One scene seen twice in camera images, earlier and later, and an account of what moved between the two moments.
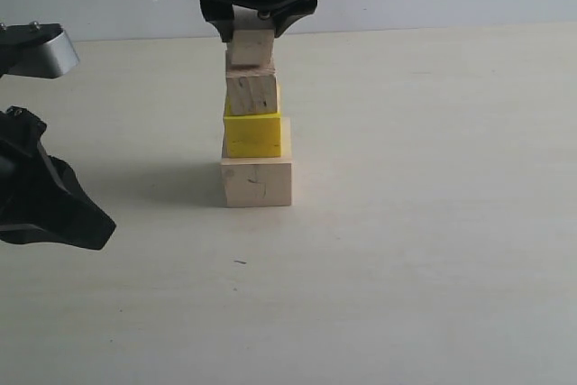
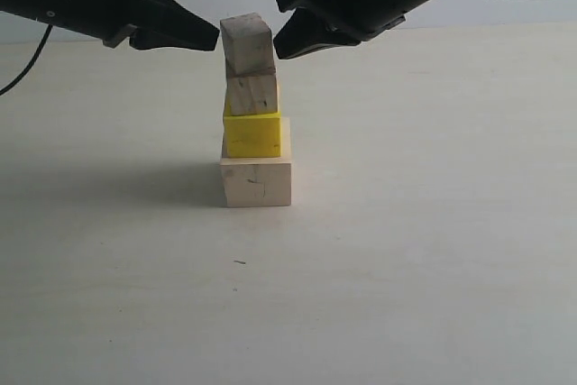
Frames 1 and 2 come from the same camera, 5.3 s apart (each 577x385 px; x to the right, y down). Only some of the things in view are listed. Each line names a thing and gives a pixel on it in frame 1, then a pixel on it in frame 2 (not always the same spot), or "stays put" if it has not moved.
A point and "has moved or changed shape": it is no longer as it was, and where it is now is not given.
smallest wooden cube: [252, 47] has moved or changed shape
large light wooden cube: [260, 181] stays put
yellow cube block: [253, 135] stays put
